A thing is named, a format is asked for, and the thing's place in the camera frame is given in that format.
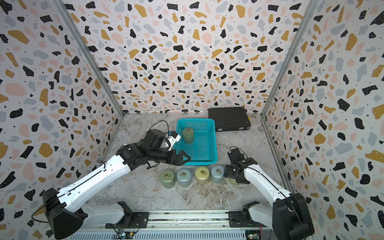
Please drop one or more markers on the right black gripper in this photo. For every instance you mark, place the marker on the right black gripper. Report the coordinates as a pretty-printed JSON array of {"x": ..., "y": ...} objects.
[{"x": 227, "y": 172}]

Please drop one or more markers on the green canister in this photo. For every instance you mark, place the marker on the green canister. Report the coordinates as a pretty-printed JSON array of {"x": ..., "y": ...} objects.
[
  {"x": 167, "y": 178},
  {"x": 188, "y": 135}
]

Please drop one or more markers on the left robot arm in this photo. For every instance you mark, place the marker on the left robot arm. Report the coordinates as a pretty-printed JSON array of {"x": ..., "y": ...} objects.
[{"x": 66, "y": 209}]

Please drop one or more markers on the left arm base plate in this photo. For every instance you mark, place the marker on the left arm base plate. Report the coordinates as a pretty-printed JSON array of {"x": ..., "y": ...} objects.
[{"x": 135, "y": 220}]

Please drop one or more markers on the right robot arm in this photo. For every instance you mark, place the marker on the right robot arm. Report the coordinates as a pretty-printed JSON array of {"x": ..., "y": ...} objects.
[{"x": 287, "y": 216}]

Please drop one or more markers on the right circuit board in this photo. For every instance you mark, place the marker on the right circuit board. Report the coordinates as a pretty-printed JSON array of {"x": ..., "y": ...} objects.
[{"x": 253, "y": 235}]

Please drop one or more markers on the yellow canister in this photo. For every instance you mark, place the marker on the yellow canister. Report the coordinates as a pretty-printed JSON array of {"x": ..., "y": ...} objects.
[
  {"x": 202, "y": 175},
  {"x": 233, "y": 182}
]

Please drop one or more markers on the aluminium mounting rail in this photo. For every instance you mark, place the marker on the aluminium mounting rail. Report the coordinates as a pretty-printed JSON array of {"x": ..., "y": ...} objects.
[{"x": 178, "y": 225}]

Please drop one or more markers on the left circuit board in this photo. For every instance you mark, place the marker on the left circuit board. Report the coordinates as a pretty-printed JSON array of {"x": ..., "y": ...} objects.
[{"x": 122, "y": 235}]

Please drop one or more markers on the black flat case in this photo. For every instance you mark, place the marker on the black flat case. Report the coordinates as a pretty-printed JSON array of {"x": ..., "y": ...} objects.
[{"x": 229, "y": 119}]

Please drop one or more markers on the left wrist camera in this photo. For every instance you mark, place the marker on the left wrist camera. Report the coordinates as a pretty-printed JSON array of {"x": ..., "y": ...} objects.
[{"x": 173, "y": 138}]

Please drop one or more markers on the circuit board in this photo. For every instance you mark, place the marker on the circuit board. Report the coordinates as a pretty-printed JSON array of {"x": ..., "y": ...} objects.
[
  {"x": 253, "y": 235},
  {"x": 122, "y": 235}
]

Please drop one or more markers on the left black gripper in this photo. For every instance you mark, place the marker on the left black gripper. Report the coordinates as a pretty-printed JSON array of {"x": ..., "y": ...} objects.
[{"x": 173, "y": 160}]

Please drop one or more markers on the blue-grey canister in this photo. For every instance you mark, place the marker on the blue-grey canister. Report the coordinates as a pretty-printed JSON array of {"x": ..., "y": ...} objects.
[
  {"x": 184, "y": 178},
  {"x": 217, "y": 174}
]

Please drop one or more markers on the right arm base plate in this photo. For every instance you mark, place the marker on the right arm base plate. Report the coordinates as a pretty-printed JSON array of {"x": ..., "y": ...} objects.
[{"x": 241, "y": 219}]

